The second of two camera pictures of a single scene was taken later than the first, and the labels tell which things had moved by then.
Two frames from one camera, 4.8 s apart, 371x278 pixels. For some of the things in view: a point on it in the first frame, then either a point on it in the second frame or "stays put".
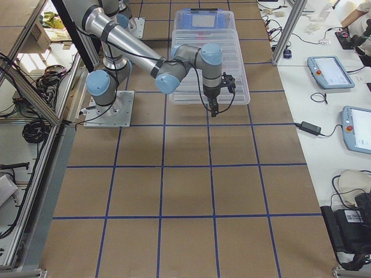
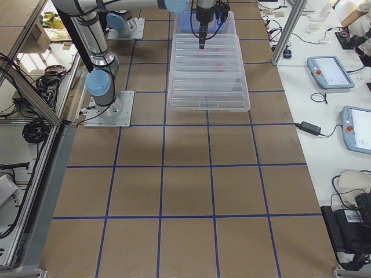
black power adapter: (309, 128) stays put
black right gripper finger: (214, 108) to (202, 36)
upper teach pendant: (330, 72) stays put
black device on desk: (351, 231) stays put
